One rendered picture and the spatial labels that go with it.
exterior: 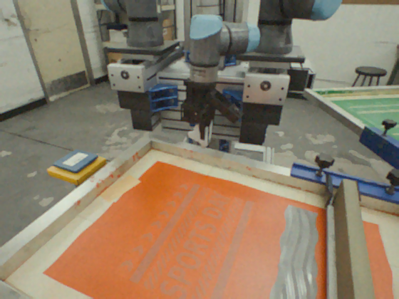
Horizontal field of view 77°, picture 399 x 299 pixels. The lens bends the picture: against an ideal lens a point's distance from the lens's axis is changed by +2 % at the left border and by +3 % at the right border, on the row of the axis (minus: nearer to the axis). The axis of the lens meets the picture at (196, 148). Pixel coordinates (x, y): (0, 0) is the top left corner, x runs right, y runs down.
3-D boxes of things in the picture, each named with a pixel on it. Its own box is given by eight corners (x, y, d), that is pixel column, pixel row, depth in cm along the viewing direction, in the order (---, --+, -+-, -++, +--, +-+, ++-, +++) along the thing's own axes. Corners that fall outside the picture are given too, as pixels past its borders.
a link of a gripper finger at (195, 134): (190, 144, 79) (191, 118, 74) (207, 149, 78) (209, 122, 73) (186, 149, 77) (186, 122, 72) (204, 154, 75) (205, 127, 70)
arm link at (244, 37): (237, 19, 72) (205, 21, 67) (265, 23, 64) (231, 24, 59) (234, 49, 76) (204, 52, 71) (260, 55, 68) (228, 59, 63)
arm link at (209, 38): (232, 16, 58) (201, 17, 54) (227, 65, 64) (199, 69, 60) (213, 13, 63) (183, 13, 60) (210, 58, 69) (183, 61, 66)
